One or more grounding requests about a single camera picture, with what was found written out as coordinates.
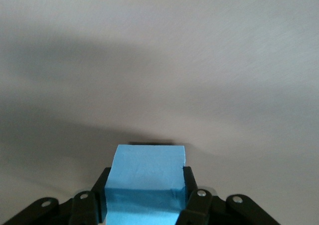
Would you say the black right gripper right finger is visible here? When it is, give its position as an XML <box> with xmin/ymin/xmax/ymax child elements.
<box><xmin>175</xmin><ymin>167</ymin><xmax>282</xmax><ymax>225</ymax></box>

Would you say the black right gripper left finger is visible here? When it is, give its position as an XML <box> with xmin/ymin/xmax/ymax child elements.
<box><xmin>2</xmin><ymin>167</ymin><xmax>112</xmax><ymax>225</ymax></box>

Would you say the blue foam block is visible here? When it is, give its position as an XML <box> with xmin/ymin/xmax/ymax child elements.
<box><xmin>104</xmin><ymin>144</ymin><xmax>187</xmax><ymax>225</ymax></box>

